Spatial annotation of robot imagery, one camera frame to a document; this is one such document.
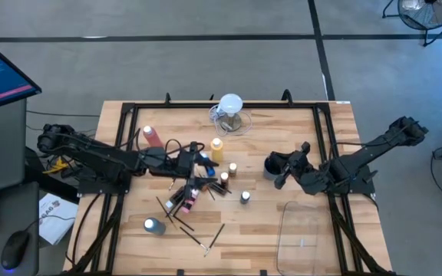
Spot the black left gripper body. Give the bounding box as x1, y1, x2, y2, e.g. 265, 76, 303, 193
176, 141, 199, 189

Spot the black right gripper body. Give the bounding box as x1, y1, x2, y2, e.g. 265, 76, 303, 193
274, 141, 324, 195

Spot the light blue paint bottle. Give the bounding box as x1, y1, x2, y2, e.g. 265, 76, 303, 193
200, 151, 216, 177

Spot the tall yellow paint bottle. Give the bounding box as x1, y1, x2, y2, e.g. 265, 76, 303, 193
210, 137, 225, 163

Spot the dark brown paint bottle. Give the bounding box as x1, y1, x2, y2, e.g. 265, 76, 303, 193
209, 182, 232, 196

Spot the black paintbrush silver ferrule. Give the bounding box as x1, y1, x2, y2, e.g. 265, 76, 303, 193
172, 215, 196, 232
155, 195, 175, 224
178, 225, 208, 250

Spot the pink paint bottle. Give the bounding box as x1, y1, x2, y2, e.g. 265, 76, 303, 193
180, 187, 200, 214

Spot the tall red paint bottle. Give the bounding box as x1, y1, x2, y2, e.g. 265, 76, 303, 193
142, 125, 165, 149

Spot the tall grey-blue paint bottle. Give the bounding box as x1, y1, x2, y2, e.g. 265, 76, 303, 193
143, 217, 167, 236

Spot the grey-blue plastic cup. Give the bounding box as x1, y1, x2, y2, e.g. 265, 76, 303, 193
263, 155, 283, 181

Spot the white mushroom lamp metal base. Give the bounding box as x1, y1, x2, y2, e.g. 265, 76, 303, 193
217, 93, 244, 132

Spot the clear plastic bin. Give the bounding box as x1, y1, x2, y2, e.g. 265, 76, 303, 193
276, 201, 335, 276

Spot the white paper booklet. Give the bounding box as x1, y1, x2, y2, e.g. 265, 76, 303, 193
38, 192, 79, 246

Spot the black computer mouse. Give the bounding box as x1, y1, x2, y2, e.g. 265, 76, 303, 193
0, 229, 31, 271

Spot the black floor fan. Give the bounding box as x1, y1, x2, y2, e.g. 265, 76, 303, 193
381, 0, 442, 48

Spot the black left camera cable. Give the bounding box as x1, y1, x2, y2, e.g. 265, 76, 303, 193
165, 138, 206, 155

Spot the white lamp cable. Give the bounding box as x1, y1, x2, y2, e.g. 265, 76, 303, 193
208, 105, 252, 136

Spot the black aluminium table frame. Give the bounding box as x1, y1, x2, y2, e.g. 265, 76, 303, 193
63, 91, 394, 276

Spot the yellow cable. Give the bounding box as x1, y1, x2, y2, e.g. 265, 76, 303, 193
42, 156, 72, 176

